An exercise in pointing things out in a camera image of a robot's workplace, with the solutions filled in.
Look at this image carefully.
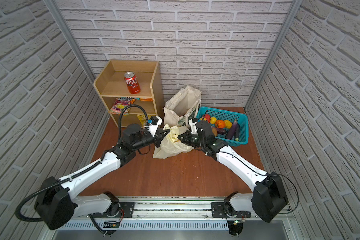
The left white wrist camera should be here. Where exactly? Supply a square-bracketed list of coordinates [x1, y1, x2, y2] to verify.
[147, 116, 163, 137]

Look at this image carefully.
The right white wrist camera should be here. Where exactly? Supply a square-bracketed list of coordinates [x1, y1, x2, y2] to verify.
[189, 118, 198, 135]

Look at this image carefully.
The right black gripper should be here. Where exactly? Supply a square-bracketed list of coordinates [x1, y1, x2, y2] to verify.
[178, 131, 207, 150]

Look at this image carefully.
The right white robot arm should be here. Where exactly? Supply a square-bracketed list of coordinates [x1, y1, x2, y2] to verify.
[178, 121, 289, 223]

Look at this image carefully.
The left black cable conduit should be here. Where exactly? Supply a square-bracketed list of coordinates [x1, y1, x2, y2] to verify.
[14, 104, 149, 223]

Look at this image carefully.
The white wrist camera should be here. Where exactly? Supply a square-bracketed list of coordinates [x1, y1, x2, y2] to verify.
[189, 118, 198, 135]
[147, 116, 163, 137]

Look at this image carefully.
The red cola can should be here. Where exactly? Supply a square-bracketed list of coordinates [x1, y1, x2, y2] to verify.
[124, 72, 141, 95]

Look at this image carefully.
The pink green candy bag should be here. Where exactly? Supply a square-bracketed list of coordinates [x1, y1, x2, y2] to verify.
[110, 98, 136, 115]

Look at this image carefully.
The teal plastic basket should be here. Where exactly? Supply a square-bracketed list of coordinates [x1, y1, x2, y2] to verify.
[197, 107, 249, 147]

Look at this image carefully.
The canvas tote bag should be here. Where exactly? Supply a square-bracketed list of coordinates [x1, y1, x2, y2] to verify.
[164, 85, 202, 128]

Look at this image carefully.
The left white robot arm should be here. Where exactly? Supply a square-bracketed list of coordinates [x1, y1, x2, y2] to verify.
[35, 124, 170, 230]

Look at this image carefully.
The aluminium rail frame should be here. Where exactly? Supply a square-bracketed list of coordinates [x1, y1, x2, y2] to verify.
[38, 197, 303, 240]

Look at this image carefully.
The red toy tomato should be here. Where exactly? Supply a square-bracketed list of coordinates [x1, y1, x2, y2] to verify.
[203, 114, 211, 123]

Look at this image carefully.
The purple toy eggplant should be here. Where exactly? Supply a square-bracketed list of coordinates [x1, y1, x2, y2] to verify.
[226, 120, 240, 140]

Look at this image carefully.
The thin cream plastic bag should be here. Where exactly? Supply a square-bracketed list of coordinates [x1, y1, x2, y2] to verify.
[153, 124, 194, 159]

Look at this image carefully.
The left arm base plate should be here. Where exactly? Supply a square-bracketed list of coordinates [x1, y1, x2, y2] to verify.
[92, 202, 135, 219]

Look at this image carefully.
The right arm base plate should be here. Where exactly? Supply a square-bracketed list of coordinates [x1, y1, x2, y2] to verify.
[211, 202, 252, 219]

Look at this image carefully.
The yellow chip bag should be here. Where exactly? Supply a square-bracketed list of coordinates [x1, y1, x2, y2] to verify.
[137, 114, 156, 127]

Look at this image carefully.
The orange toy pumpkin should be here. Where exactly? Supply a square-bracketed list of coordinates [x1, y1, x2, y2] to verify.
[215, 120, 226, 129]

